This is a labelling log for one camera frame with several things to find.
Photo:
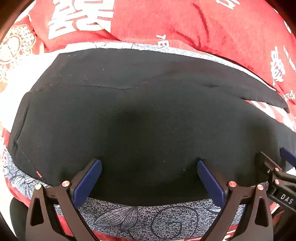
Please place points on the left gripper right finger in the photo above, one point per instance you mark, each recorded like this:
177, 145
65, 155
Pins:
256, 221

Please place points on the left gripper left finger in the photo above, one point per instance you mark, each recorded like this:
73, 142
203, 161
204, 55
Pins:
42, 220

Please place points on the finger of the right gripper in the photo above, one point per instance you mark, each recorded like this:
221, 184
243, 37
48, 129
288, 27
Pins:
265, 166
288, 156

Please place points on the black pants with patterned waistband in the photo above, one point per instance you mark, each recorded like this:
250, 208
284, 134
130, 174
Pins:
148, 116

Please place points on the red sofa cover with lettering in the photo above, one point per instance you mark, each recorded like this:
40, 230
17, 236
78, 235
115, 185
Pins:
283, 219

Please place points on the red back cushion white characters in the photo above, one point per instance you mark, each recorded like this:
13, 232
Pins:
250, 33

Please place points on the red pillow gold emblem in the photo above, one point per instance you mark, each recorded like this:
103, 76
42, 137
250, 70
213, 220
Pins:
20, 42

